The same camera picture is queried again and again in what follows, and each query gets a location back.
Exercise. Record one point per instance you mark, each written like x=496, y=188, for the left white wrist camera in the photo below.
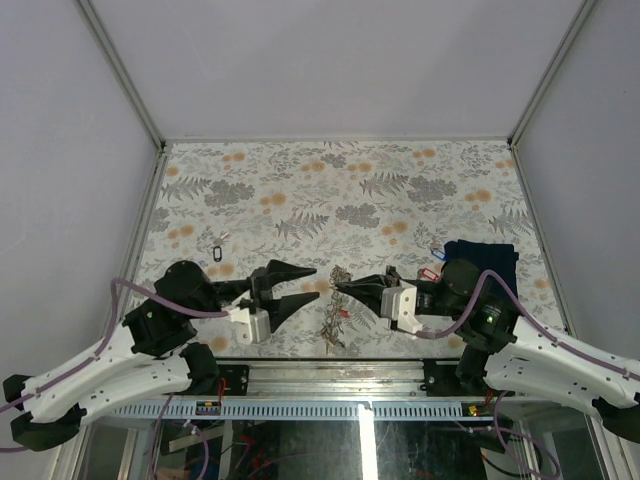
x=251, y=323

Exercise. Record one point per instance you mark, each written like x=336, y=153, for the key with black tag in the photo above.
x=217, y=250

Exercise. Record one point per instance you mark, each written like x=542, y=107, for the floral table mat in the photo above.
x=341, y=208

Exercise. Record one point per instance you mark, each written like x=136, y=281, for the key with blue tag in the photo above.
x=439, y=254

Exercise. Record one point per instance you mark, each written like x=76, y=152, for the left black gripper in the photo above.
x=263, y=292

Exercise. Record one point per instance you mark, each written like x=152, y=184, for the dark blue cloth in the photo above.
x=501, y=258

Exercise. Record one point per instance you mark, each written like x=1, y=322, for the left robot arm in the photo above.
x=152, y=350

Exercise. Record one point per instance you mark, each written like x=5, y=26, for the key with red tag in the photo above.
x=426, y=274

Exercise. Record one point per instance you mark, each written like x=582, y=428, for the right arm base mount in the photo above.
x=452, y=378

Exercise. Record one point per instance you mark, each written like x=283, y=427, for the slotted cable duct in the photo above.
x=247, y=409

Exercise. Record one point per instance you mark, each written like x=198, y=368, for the aluminium front rail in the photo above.
x=268, y=378

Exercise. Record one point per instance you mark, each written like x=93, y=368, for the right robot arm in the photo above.
x=507, y=349

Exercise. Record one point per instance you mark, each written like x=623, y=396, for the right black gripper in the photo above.
x=369, y=289

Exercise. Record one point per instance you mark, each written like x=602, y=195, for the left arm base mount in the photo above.
x=234, y=378

